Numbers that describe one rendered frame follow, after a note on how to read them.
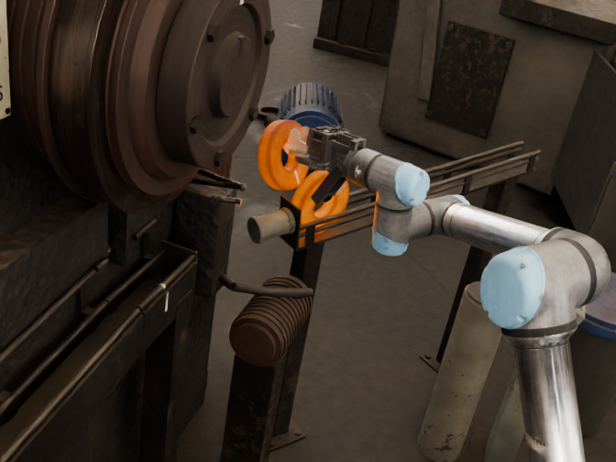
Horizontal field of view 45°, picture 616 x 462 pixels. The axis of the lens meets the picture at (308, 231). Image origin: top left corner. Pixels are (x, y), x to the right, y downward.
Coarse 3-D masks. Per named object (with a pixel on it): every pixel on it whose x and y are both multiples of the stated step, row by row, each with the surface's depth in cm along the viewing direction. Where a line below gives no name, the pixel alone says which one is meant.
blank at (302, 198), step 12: (312, 180) 162; (300, 192) 162; (312, 192) 162; (336, 192) 168; (348, 192) 171; (300, 204) 162; (312, 204) 164; (324, 204) 171; (336, 204) 170; (312, 216) 166; (324, 216) 169
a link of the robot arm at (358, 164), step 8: (360, 152) 148; (368, 152) 148; (376, 152) 148; (352, 160) 148; (360, 160) 147; (368, 160) 146; (352, 168) 148; (360, 168) 147; (352, 176) 149; (360, 176) 148; (360, 184) 149
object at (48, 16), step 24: (24, 0) 93; (48, 0) 92; (24, 24) 94; (48, 24) 89; (24, 48) 94; (48, 48) 90; (24, 72) 95; (48, 72) 91; (24, 96) 97; (48, 96) 93; (24, 120) 100; (48, 120) 94; (48, 144) 96
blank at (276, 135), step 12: (276, 120) 163; (288, 120) 162; (264, 132) 160; (276, 132) 159; (288, 132) 162; (264, 144) 158; (276, 144) 159; (264, 156) 158; (276, 156) 159; (288, 156) 168; (264, 168) 159; (276, 168) 160; (288, 168) 166; (300, 168) 167; (264, 180) 161; (276, 180) 160; (288, 180) 164; (300, 180) 167
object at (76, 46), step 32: (64, 0) 89; (96, 0) 88; (64, 32) 89; (96, 32) 87; (64, 64) 90; (96, 64) 89; (64, 96) 92; (96, 96) 91; (64, 128) 94; (96, 128) 93; (64, 160) 99; (96, 160) 95; (96, 192) 106; (128, 192) 106
